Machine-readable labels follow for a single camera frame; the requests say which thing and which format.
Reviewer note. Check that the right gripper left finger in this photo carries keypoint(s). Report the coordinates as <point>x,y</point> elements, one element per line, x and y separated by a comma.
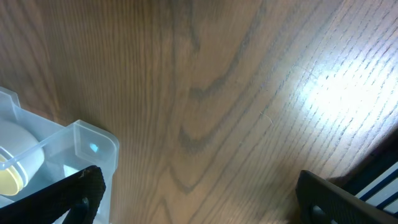
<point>78,196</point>

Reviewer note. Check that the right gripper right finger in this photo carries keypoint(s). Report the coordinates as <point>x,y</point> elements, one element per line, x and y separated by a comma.
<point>320,201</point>

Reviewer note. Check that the yellow bowl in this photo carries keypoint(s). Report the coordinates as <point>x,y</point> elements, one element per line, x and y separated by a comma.
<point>12,180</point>

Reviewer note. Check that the grey bowl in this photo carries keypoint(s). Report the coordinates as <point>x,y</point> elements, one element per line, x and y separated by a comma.
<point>16,140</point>

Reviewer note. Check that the clear plastic storage container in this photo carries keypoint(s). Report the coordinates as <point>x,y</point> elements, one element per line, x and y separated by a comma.
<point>68,150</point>

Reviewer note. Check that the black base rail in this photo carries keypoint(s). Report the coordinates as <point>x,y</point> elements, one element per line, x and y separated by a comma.
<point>374,180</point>

